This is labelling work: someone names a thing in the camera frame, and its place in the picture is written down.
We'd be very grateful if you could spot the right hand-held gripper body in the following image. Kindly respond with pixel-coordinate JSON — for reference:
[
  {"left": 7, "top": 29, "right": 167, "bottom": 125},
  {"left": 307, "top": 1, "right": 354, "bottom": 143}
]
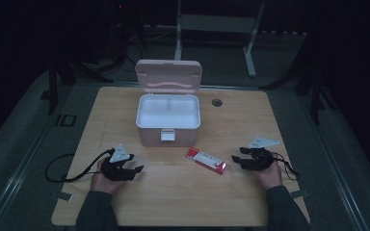
[{"left": 242, "top": 137, "right": 280, "bottom": 171}]

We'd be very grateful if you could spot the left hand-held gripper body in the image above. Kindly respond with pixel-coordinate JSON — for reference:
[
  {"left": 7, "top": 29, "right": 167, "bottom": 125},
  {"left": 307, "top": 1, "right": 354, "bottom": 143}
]
[{"left": 100, "top": 143, "right": 137, "bottom": 183}]

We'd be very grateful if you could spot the red and white packet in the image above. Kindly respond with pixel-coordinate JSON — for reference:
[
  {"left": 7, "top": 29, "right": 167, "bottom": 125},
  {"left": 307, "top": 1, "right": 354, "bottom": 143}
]
[{"left": 186, "top": 146, "right": 227, "bottom": 176}]

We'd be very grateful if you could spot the pink storage box with lid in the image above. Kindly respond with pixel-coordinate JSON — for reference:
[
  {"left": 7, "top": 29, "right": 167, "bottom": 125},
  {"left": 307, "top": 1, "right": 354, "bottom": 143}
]
[{"left": 135, "top": 59, "right": 203, "bottom": 148}]

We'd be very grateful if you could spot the person's left hand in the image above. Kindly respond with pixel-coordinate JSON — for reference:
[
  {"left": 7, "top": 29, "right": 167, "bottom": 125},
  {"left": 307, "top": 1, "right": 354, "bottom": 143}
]
[{"left": 90, "top": 158, "right": 127, "bottom": 195}]

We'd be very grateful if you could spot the person's right hand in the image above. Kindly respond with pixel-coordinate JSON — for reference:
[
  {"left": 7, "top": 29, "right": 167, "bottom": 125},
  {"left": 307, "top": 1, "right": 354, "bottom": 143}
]
[{"left": 254, "top": 160, "right": 284, "bottom": 191}]

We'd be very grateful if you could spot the grey tape strip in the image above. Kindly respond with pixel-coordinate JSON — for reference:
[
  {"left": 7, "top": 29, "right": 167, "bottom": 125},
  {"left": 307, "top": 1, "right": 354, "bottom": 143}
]
[
  {"left": 51, "top": 191, "right": 73, "bottom": 202},
  {"left": 290, "top": 189, "right": 310, "bottom": 199}
]

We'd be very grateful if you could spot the black stand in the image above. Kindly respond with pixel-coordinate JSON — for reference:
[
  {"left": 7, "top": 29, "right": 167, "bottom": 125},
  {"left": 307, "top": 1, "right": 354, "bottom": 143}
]
[
  {"left": 259, "top": 62, "right": 327, "bottom": 127},
  {"left": 40, "top": 59, "right": 78, "bottom": 116}
]

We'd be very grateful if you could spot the white metal stand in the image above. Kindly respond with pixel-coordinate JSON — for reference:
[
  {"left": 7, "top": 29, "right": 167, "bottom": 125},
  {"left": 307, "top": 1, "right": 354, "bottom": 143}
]
[{"left": 173, "top": 0, "right": 266, "bottom": 78}]

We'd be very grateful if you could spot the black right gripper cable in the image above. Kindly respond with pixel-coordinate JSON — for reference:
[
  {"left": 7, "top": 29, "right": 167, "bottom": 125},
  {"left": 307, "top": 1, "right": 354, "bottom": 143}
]
[{"left": 271, "top": 152, "right": 302, "bottom": 182}]

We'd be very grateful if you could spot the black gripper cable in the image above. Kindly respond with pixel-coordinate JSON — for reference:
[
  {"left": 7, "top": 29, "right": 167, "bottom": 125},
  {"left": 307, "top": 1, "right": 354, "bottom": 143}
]
[
  {"left": 271, "top": 152, "right": 302, "bottom": 182},
  {"left": 44, "top": 147, "right": 116, "bottom": 184}
]

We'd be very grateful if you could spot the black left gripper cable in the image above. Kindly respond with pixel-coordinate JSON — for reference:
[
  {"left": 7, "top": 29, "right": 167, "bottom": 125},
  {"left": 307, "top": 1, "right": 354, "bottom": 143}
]
[{"left": 44, "top": 147, "right": 116, "bottom": 184}]

